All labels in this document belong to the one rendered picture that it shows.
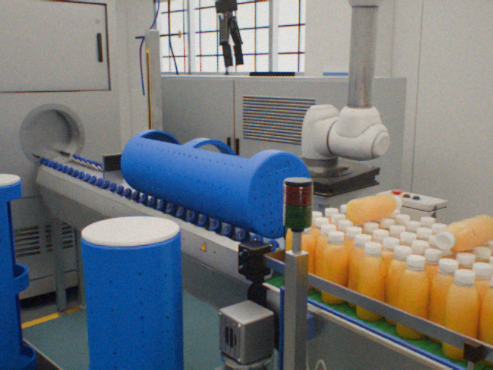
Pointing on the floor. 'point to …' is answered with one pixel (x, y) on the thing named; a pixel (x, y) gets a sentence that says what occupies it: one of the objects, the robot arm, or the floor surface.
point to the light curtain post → (153, 79)
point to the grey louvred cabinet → (276, 114)
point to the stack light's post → (296, 310)
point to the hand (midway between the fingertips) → (234, 62)
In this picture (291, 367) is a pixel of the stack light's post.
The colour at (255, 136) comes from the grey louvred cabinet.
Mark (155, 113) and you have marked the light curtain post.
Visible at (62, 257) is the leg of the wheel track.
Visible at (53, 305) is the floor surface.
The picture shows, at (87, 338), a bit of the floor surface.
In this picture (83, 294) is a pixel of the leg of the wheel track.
